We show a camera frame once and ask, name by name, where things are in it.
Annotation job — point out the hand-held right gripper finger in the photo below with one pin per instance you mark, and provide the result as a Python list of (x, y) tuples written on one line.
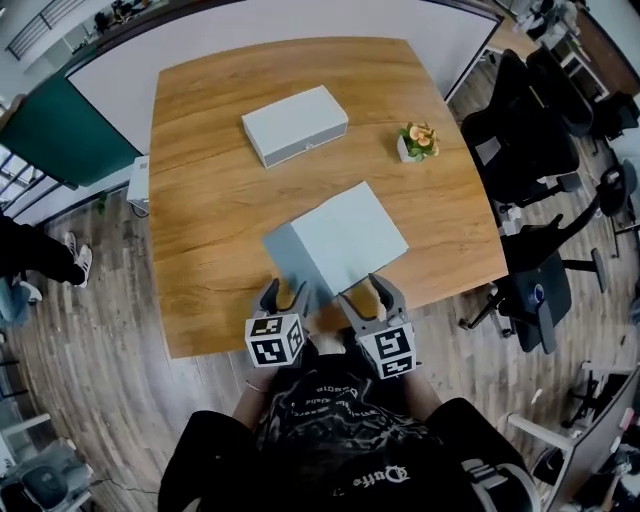
[(392, 302), (354, 320)]

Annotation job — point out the wooden table with white legs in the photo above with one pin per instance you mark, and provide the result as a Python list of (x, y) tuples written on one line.
[(210, 200)]

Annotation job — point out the grey-blue book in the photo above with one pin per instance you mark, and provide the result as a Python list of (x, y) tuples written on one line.
[(350, 235)]

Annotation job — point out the small potted orange flowers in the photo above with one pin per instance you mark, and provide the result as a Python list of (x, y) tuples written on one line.
[(419, 142)]

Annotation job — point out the black metal railing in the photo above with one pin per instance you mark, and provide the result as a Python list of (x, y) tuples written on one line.
[(35, 25)]

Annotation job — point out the dark desk with white legs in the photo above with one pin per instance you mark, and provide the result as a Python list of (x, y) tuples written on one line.
[(590, 450)]

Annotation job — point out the white rectangular storage box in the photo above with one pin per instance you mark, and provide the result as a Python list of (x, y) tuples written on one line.
[(295, 122)]

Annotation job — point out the person's black printed shirt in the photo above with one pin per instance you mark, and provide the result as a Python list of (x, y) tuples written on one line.
[(340, 440)]

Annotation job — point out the black office chair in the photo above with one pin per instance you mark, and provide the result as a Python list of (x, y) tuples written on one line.
[(617, 195), (565, 90), (535, 295), (520, 145)]

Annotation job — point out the person's right forearm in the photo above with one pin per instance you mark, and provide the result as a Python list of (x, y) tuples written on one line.
[(420, 395)]

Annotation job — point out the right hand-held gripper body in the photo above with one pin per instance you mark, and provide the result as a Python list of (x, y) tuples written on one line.
[(390, 350)]

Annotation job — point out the person's left forearm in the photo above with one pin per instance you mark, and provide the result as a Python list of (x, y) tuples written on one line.
[(255, 400)]

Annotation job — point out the white partition panel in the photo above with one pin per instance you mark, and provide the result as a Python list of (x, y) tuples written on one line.
[(280, 30)]

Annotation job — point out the grey swivel chair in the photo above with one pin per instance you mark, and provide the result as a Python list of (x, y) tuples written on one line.
[(50, 480)]

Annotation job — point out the dark green board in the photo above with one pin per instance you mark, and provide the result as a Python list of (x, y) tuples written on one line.
[(65, 135)]

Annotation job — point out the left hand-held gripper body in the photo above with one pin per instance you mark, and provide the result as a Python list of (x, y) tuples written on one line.
[(275, 342)]

